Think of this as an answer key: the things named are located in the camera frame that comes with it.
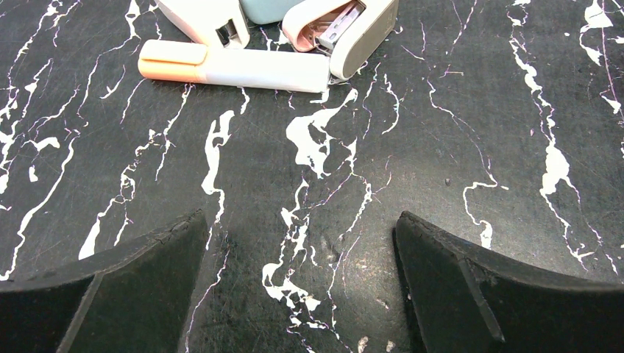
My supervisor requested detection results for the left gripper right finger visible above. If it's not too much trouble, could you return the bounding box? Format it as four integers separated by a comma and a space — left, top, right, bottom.
394, 211, 623, 352

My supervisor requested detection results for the white staple remover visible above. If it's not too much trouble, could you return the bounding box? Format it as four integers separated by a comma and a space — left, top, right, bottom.
156, 0, 250, 49

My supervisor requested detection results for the white pink stapler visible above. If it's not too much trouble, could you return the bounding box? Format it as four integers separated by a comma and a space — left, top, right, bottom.
282, 0, 399, 79

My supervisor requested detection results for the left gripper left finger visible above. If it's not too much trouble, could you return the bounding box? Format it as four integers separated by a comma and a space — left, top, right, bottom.
1, 210, 208, 352

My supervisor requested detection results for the orange cap highlighter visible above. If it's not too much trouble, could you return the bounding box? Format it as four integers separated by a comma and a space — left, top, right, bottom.
138, 40, 330, 93

